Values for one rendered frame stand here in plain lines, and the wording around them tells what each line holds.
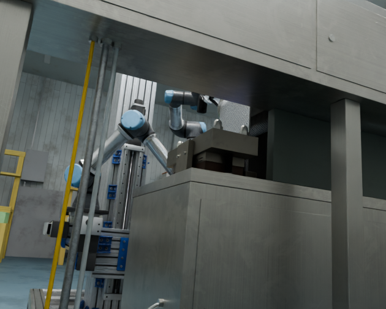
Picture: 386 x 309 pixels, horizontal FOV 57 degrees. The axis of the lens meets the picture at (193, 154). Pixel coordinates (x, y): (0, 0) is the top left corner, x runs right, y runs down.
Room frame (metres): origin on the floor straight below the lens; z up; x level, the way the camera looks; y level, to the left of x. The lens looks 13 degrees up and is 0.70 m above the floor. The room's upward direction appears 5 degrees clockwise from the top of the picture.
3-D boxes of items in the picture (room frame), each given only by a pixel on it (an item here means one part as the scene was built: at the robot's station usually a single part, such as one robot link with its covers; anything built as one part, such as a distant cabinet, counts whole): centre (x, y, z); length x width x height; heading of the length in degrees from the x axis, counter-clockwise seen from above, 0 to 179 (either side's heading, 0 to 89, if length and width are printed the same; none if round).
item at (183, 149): (1.16, 0.03, 0.97); 0.10 x 0.03 x 0.11; 23
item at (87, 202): (2.03, 0.58, 0.87); 0.15 x 0.15 x 0.10
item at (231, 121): (1.29, -0.15, 1.11); 0.23 x 0.01 x 0.18; 23
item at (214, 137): (1.21, -0.05, 1.00); 0.40 x 0.16 x 0.06; 23
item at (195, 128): (2.24, 0.00, 1.19); 0.15 x 0.12 x 0.55; 89
